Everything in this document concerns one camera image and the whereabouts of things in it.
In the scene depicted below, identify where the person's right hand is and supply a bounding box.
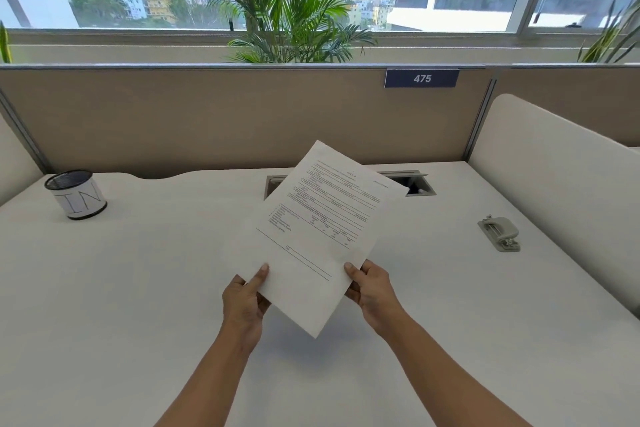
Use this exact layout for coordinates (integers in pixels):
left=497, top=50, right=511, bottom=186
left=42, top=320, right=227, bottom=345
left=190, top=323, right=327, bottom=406
left=344, top=260, right=407, bottom=338

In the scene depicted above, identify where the person's left hand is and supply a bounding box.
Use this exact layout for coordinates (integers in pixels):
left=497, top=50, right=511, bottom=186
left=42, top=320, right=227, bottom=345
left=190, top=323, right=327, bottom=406
left=221, top=264, right=272, bottom=354

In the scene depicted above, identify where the white printed paper sheet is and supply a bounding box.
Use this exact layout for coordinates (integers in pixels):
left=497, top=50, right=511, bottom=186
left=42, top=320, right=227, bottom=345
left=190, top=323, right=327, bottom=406
left=234, top=140, right=409, bottom=340

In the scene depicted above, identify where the person's left forearm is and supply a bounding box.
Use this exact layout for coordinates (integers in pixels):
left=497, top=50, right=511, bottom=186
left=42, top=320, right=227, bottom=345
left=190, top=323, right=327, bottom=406
left=148, top=322, right=257, bottom=427

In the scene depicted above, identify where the person's right forearm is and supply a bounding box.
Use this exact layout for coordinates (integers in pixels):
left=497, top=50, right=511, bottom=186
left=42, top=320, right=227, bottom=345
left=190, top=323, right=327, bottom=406
left=374, top=311, right=535, bottom=427

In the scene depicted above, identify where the grey hole punch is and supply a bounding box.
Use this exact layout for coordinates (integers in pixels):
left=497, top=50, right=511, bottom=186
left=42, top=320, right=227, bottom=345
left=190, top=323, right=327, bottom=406
left=477, top=215, right=521, bottom=253

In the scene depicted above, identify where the beige desk partition panel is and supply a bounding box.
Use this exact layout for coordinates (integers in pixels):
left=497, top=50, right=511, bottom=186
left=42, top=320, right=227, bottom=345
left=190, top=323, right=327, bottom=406
left=0, top=63, right=640, bottom=180

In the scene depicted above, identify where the black mesh pen holder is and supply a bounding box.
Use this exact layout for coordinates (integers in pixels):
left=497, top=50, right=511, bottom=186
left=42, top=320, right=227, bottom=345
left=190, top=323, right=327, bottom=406
left=44, top=170, right=108, bottom=221

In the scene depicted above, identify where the blue desk number plate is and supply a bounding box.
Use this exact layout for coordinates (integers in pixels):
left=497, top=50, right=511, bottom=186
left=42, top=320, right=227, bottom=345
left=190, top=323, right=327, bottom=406
left=384, top=69, right=460, bottom=89

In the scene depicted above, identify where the white rounded side divider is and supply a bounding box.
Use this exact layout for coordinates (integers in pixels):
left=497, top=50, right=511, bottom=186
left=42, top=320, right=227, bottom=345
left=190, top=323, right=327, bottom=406
left=467, top=93, right=640, bottom=318
left=0, top=109, right=45, bottom=207

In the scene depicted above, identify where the green palm plant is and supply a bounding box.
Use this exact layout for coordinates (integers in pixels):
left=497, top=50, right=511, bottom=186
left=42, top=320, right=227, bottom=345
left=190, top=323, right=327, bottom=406
left=192, top=0, right=379, bottom=65

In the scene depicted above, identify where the green leafy plant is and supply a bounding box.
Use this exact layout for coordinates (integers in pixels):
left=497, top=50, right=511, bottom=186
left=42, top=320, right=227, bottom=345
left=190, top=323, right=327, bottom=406
left=0, top=20, right=13, bottom=65
left=577, top=0, right=640, bottom=64

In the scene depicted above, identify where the desk cable port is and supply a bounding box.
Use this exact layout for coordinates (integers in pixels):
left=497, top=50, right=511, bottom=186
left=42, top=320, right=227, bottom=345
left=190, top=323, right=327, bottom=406
left=263, top=170, right=439, bottom=201

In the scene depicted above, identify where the window frame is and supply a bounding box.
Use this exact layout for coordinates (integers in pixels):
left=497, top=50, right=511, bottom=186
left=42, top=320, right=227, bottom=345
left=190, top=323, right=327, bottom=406
left=0, top=0, right=640, bottom=48

